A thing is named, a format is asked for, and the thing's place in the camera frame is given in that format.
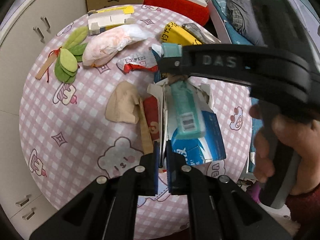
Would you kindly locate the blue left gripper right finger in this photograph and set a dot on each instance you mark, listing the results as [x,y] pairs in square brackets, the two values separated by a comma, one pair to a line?
[169,163]

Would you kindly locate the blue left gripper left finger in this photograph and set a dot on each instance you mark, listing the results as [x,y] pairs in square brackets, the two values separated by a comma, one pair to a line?
[156,168]

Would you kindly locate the blue white carton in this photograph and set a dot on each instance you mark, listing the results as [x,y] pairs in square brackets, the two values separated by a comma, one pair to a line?
[198,151]

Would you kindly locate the teal toothpaste box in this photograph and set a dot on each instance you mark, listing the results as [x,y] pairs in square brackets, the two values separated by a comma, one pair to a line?
[190,123]

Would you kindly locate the red paper food bag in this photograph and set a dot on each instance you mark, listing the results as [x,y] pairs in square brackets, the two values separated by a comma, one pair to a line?
[149,126]

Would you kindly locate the beige paper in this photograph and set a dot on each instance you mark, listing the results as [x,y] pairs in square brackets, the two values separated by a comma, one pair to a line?
[123,104]

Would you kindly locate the red silver snack wrapper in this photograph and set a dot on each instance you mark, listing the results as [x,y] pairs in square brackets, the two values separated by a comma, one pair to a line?
[137,62]

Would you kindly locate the newspaper print bag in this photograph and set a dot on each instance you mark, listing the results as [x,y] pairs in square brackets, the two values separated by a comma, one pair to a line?
[194,30]

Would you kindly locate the yellow snack box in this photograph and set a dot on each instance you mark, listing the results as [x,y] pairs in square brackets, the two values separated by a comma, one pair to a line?
[174,33]

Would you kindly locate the pink white plastic bag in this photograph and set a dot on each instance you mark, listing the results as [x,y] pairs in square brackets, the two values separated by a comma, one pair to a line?
[103,47]

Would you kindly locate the green felt leaf ornament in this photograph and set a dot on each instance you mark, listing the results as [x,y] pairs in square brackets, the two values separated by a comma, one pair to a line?
[66,57]

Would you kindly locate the yellow white medicine box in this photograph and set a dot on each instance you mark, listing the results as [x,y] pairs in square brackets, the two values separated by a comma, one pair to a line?
[101,20]

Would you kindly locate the right hand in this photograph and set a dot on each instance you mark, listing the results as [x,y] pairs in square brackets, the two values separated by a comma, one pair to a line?
[304,139]

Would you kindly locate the grey folded duvet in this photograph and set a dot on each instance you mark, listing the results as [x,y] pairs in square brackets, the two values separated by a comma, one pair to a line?
[244,22]

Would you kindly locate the teal bunk bed mattress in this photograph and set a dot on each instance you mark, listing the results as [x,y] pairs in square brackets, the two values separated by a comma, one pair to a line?
[236,38]

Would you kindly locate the pink checkered tablecloth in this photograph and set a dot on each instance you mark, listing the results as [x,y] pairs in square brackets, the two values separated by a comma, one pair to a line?
[67,142]

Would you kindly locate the plaid pillow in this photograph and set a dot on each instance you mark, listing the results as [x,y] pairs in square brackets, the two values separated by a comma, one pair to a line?
[221,7]

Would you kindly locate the red covered low bench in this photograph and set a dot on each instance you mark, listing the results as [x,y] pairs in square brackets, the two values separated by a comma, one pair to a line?
[196,10]

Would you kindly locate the cream low cabinet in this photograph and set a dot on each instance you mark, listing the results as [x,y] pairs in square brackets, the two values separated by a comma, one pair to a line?
[29,26]

